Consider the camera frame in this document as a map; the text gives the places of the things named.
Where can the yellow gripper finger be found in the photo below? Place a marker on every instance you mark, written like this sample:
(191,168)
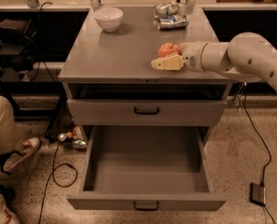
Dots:
(171,62)

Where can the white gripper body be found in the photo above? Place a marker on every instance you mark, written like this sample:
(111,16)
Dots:
(192,56)

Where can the red apple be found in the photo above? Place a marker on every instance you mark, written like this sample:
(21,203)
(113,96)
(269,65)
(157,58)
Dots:
(168,48)

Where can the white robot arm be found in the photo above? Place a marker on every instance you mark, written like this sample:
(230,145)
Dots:
(247,57)

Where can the grey drawer cabinet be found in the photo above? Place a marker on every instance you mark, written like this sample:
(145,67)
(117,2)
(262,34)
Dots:
(116,66)

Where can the closed grey upper drawer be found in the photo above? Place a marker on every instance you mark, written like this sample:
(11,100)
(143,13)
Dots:
(146,112)

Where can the open grey lower drawer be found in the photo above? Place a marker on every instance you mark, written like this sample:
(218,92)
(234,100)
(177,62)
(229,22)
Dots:
(145,169)

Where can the blue silver soda can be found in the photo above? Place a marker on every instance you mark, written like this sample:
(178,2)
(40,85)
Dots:
(173,22)

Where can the green white soda can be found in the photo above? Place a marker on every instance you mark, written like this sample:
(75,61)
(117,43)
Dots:
(165,9)

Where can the white ceramic bowl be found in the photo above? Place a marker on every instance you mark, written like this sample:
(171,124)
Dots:
(108,18)

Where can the items pile under cabinet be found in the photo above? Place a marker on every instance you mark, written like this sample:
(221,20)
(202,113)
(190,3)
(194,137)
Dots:
(72,139)

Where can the black equipment on left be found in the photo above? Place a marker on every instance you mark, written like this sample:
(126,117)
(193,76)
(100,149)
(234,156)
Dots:
(18,51)

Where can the white red sneaker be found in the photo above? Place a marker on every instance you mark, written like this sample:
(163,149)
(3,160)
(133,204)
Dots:
(28,148)

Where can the person leg beige trousers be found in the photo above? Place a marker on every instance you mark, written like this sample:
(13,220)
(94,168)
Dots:
(10,136)

